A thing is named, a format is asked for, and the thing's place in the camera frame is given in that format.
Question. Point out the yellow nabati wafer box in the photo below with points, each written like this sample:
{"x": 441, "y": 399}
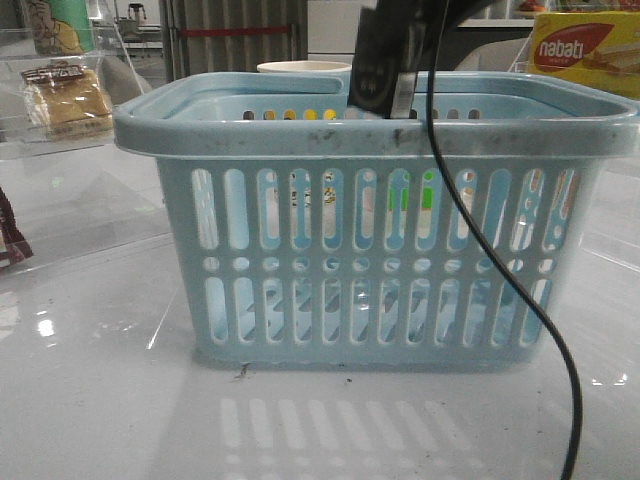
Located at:
{"x": 596, "y": 49}

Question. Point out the green cartoon drink bottle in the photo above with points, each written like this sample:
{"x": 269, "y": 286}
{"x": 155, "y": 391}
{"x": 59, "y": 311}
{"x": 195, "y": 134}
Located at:
{"x": 60, "y": 27}

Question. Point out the red peanut snack packet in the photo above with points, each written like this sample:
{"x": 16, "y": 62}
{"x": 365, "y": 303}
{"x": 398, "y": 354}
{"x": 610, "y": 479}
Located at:
{"x": 14, "y": 247}

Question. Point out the packaged bread slice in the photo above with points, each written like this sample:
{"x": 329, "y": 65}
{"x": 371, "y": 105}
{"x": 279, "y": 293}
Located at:
{"x": 67, "y": 101}

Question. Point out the clear acrylic display shelf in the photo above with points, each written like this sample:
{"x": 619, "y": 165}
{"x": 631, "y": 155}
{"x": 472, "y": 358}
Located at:
{"x": 66, "y": 190}

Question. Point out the light blue plastic basket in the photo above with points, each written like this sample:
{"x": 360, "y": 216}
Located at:
{"x": 309, "y": 232}

